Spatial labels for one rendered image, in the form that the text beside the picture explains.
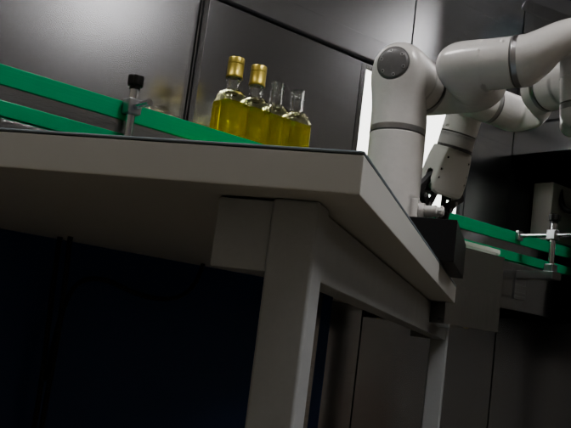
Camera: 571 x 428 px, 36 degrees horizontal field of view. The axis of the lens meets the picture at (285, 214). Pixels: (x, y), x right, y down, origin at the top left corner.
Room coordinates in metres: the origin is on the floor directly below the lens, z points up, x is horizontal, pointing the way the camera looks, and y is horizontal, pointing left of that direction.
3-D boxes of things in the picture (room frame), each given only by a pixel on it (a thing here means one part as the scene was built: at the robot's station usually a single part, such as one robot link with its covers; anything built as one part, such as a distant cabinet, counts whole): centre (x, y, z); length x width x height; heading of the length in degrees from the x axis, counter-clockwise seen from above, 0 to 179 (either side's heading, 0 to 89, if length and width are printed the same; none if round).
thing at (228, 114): (1.74, 0.14, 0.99); 0.06 x 0.06 x 0.21; 38
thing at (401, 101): (1.46, -0.18, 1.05); 0.13 x 0.10 x 0.16; 150
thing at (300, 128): (1.85, 0.00, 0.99); 0.06 x 0.06 x 0.21; 38
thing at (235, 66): (1.74, 0.14, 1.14); 0.04 x 0.04 x 0.04
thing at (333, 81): (2.12, -0.12, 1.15); 0.90 x 0.03 x 0.34; 129
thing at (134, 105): (1.42, 0.26, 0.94); 0.07 x 0.04 x 0.13; 39
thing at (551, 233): (2.23, -0.67, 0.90); 0.17 x 0.05 x 0.23; 39
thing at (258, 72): (1.77, 0.09, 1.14); 0.04 x 0.04 x 0.04
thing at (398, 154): (1.44, -0.19, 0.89); 0.16 x 0.13 x 0.15; 71
